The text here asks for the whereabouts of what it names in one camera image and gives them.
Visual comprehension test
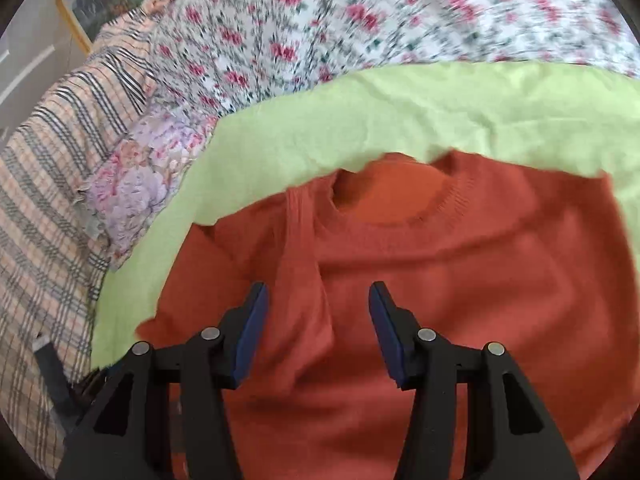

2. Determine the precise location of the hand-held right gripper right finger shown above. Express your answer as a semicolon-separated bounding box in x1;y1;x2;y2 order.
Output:
368;281;582;480

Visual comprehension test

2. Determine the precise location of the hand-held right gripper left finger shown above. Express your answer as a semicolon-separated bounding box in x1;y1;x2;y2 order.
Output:
55;281;271;480

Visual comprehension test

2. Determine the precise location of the orange knit sweater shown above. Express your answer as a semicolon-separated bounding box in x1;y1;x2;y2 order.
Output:
135;152;638;480

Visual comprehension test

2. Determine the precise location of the plaid blanket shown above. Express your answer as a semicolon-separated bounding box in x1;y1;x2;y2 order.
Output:
0;0;171;476

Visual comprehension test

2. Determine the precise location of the pastel floral pillow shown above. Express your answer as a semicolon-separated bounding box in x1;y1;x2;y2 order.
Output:
77;105;221;271

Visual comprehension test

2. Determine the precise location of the light green blanket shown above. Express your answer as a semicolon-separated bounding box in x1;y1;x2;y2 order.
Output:
92;62;640;371

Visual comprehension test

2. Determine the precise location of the floral bed sheet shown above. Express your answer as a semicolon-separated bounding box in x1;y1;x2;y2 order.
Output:
150;0;640;126

